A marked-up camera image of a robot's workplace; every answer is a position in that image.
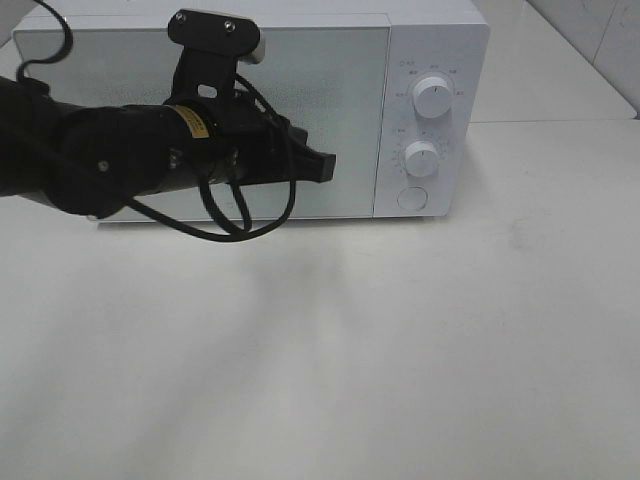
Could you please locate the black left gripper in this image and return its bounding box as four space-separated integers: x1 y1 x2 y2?
169 49 336 185

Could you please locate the round white door button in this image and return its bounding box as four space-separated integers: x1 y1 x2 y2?
397 187 428 211

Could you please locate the white microwave door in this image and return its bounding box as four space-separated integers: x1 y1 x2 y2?
30 28 389 219

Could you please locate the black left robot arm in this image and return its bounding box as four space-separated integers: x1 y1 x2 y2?
1 47 336 233

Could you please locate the lower white control knob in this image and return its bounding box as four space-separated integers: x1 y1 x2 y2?
404 141 440 178

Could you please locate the white control knob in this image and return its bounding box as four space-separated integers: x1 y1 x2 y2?
410 72 454 119
404 141 440 178

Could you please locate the white microwave oven body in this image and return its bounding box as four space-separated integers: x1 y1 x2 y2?
12 1 490 218

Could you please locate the upper white control knob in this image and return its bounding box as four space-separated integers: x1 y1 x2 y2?
410 72 454 119

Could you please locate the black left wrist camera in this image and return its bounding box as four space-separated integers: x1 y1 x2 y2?
167 9 266 64

